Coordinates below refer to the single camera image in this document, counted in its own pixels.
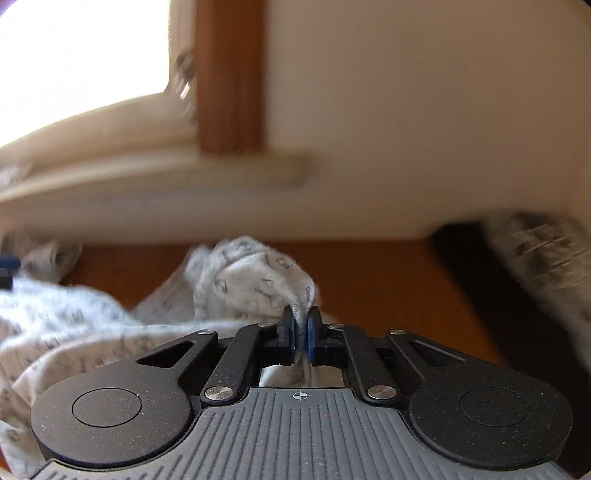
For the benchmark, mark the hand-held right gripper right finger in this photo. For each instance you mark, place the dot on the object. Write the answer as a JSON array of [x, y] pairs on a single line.
[[313, 336]]

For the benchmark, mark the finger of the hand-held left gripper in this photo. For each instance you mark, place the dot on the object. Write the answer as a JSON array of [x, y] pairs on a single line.
[[7, 272]]

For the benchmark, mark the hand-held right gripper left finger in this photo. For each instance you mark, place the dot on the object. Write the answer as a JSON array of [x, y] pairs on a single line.
[[289, 334]]

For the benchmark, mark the white checker-print garment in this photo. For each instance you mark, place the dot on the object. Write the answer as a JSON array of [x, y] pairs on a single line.
[[92, 323]]

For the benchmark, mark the beige window sill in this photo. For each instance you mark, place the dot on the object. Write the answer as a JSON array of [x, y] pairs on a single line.
[[138, 180]]

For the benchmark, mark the black cloth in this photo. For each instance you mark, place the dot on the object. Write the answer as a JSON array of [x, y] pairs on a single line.
[[508, 300]]

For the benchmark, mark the window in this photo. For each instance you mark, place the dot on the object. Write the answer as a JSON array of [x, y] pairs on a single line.
[[69, 55]]

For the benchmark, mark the grey printed folded cloth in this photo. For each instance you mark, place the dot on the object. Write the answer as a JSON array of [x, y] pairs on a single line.
[[540, 249]]

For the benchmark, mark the brown wooden window trim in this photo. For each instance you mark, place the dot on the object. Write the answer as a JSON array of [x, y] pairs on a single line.
[[231, 69]]

